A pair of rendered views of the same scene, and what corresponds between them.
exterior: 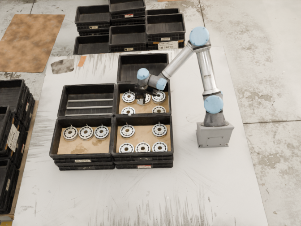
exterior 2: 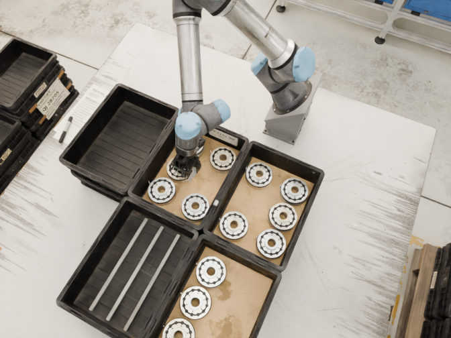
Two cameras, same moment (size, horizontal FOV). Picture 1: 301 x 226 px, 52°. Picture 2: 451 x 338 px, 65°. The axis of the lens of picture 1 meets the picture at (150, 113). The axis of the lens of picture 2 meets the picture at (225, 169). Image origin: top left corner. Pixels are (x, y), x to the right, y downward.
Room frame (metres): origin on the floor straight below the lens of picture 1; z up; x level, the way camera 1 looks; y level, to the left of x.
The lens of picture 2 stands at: (1.04, 0.51, 2.09)
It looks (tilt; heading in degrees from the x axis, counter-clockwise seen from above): 65 degrees down; 292
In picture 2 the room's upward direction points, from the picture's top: straight up
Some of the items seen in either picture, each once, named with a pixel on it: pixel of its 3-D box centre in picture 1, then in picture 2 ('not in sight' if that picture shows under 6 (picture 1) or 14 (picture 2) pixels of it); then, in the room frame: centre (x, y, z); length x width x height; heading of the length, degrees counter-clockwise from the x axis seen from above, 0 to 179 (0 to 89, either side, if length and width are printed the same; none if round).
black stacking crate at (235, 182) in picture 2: (143, 138); (264, 206); (1.08, 0.06, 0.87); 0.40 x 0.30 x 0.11; 86
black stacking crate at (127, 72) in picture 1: (144, 72); (125, 141); (1.67, 0.02, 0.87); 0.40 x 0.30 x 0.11; 86
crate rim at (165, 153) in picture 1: (142, 134); (266, 201); (1.08, 0.06, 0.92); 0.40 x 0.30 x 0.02; 86
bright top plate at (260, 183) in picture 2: (159, 129); (259, 174); (1.14, -0.05, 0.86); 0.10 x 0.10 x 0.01
